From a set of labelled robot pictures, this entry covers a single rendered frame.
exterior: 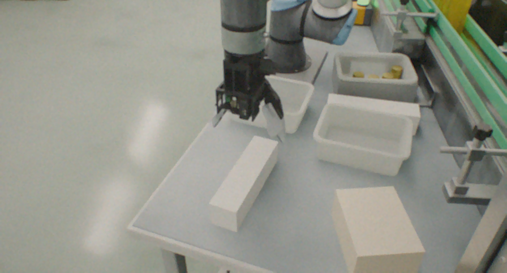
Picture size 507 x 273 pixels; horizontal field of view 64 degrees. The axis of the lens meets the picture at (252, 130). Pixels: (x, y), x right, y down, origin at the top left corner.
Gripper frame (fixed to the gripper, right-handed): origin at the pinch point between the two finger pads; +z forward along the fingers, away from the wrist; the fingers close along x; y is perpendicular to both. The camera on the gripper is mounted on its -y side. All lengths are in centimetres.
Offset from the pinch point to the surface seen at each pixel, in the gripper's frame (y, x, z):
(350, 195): 1.4, 22.1, 8.8
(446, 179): -19.2, 42.1, 16.3
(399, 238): 8.8, 32.2, 8.8
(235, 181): 4.3, -1.5, 10.3
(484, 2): -91, 49, -2
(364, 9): -103, 10, 10
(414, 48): -66, 30, 6
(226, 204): 10.9, -0.9, 10.3
